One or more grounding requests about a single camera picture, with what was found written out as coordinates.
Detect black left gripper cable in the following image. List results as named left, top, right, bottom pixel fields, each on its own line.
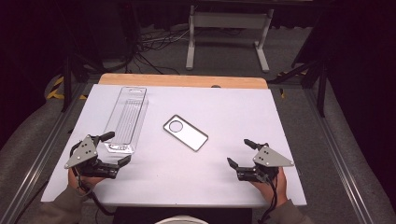
left=74, top=167, right=117, bottom=217

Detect aluminium rail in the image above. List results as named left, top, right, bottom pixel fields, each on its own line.
left=0, top=83, right=92, bottom=224
left=303, top=88, right=376, bottom=224

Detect clear dark-rimmed phone case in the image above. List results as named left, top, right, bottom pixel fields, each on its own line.
left=163, top=114, right=209, bottom=153

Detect person's dark clothing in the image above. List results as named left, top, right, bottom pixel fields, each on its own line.
left=111, top=207, right=254, bottom=224

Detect person's left hand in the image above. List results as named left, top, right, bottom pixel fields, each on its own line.
left=67, top=168, right=106, bottom=197

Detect clear plastic package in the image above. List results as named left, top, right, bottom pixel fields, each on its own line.
left=103, top=86, right=149, bottom=155

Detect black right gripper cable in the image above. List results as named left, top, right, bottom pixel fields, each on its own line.
left=256, top=175, right=280, bottom=224

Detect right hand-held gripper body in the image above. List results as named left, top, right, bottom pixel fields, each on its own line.
left=236, top=143, right=295, bottom=184

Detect white metal stand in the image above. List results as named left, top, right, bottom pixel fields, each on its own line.
left=185, top=5, right=276, bottom=75

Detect black stand legs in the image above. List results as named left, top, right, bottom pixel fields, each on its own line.
left=267, top=57, right=330, bottom=119
left=60, top=50, right=106, bottom=114

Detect white board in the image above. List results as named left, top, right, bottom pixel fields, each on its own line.
left=40, top=83, right=308, bottom=209

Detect person's right hand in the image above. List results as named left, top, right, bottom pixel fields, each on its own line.
left=249, top=166, right=289, bottom=208

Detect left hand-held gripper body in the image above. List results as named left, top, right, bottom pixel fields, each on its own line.
left=64, top=133, right=121, bottom=180

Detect white round object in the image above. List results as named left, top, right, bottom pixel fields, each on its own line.
left=154, top=215, right=209, bottom=224

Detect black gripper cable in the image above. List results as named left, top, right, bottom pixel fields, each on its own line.
left=74, top=167, right=117, bottom=217
left=256, top=175, right=280, bottom=224

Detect bundle of black floor cables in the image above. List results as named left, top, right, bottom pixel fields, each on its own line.
left=122, top=26, right=191, bottom=77

